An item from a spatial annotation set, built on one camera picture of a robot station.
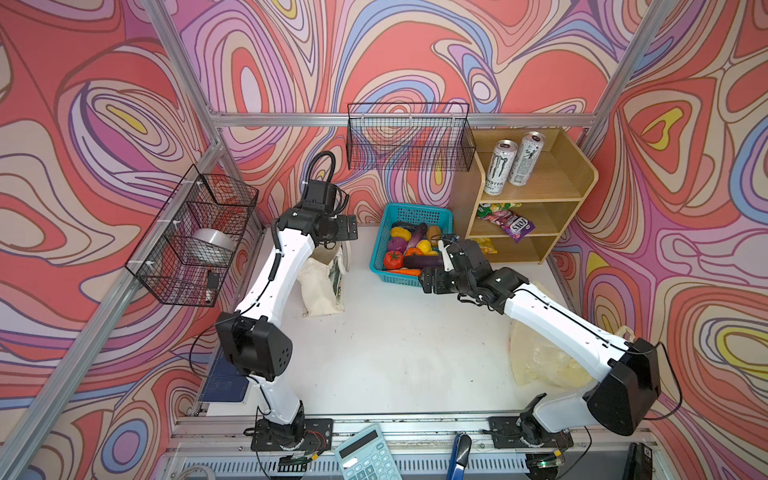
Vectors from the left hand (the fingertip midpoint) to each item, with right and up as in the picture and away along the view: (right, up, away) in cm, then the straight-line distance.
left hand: (341, 226), depth 83 cm
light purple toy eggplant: (+25, -1, +29) cm, 38 cm away
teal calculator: (+8, -56, -14) cm, 58 cm away
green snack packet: (+45, +6, +10) cm, 46 cm away
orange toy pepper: (+22, -7, +22) cm, 32 cm away
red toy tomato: (+15, -10, +18) cm, 26 cm away
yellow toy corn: (+19, 0, +28) cm, 34 cm away
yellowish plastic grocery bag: (+51, -34, -10) cm, 62 cm away
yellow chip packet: (+50, -4, +25) cm, 56 cm away
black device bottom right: (+72, -56, -15) cm, 92 cm away
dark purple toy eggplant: (+25, -11, +18) cm, 32 cm away
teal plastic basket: (+29, +7, +31) cm, 44 cm away
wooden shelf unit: (+54, +13, +3) cm, 56 cm away
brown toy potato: (+30, -1, +27) cm, 41 cm away
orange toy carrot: (+19, -14, +14) cm, 28 cm away
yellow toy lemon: (+27, -5, +27) cm, 39 cm away
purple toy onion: (+17, -4, +25) cm, 31 cm away
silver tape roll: (-30, -4, -10) cm, 32 cm away
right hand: (+26, -16, -2) cm, 31 cm away
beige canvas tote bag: (-6, -16, +3) cm, 18 cm away
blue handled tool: (+30, -52, -15) cm, 62 cm away
